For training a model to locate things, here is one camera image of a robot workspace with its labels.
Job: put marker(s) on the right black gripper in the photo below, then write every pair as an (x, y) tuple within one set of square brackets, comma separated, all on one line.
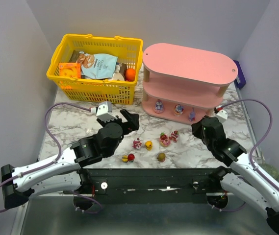
[(205, 120)]

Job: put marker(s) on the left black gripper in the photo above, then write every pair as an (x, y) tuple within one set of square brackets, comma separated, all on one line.
[(123, 123)]

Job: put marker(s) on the small purple bunny toy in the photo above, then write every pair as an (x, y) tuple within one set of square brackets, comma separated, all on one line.
[(192, 115)]

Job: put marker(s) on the purple bunny donut toy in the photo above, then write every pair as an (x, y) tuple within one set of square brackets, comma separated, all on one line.
[(159, 108)]

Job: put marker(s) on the pink strawberry bear toy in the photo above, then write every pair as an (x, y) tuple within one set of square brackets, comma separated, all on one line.
[(174, 136)]

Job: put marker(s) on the purple bunny cup toy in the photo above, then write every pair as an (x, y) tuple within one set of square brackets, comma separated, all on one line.
[(178, 110)]

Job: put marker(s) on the strawberry tart toy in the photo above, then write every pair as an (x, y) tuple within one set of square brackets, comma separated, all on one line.
[(164, 140)]

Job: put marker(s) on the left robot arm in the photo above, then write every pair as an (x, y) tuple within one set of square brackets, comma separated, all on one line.
[(18, 183)]

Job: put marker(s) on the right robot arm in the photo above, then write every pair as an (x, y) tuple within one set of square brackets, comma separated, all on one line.
[(240, 175)]

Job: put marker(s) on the pink three-tier shelf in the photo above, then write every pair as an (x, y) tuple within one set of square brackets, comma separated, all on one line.
[(188, 76)]

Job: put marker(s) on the purple box behind shelf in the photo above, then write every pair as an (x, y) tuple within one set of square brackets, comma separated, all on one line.
[(240, 81)]

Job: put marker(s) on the yellow duck toy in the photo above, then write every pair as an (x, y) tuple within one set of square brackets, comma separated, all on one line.
[(148, 145)]

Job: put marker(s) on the red yellow mushroom toy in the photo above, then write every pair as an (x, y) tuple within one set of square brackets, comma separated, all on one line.
[(128, 158)]

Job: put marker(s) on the white round container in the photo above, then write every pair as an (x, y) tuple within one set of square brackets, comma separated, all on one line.
[(117, 76)]

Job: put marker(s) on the orange fruit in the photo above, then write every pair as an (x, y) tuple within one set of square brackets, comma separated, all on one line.
[(130, 74)]

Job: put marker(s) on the olive brown round toy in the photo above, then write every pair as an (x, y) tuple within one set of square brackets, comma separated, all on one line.
[(161, 157)]

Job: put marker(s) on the light blue snack bag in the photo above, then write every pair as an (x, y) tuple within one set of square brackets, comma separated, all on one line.
[(97, 66)]

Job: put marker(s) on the yellow plastic shopping basket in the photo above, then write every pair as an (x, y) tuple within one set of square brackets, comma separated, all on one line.
[(129, 52)]

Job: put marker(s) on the green textured ball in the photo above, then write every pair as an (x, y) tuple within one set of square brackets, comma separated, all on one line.
[(271, 170)]

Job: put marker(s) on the orange snack box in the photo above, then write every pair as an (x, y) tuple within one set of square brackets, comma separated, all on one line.
[(70, 70)]

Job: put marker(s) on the dark brown packet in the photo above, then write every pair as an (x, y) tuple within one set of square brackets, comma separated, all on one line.
[(74, 57)]

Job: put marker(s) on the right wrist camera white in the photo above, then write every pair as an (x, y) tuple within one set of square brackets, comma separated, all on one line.
[(220, 114)]

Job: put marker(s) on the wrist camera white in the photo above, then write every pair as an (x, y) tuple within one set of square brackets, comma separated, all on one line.
[(104, 111), (220, 114)]

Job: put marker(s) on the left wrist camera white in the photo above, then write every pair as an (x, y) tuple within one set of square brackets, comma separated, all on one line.
[(104, 111)]

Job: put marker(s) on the black mounting rail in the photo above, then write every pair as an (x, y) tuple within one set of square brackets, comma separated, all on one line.
[(149, 185)]

